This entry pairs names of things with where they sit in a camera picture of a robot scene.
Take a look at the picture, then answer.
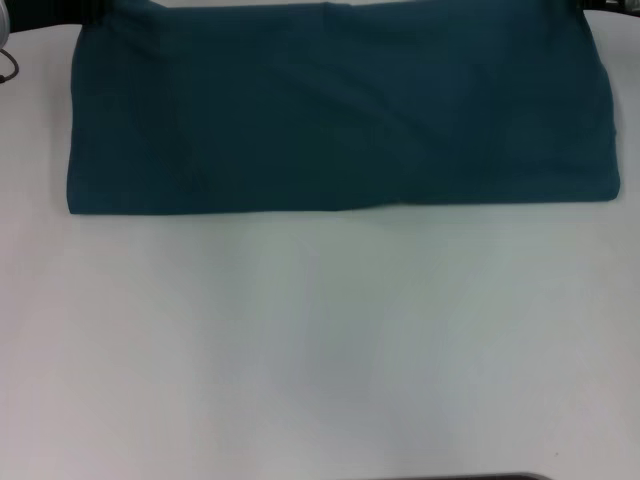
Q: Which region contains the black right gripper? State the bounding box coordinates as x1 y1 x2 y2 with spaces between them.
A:
574 0 640 12

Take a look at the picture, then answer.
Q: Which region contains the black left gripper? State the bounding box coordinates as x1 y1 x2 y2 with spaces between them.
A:
8 0 117 32

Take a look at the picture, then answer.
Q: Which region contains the teal blue t-shirt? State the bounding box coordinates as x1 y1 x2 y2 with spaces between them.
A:
66 0 623 216

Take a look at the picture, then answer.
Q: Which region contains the left gripper dark cable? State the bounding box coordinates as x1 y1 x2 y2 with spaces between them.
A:
0 47 21 85

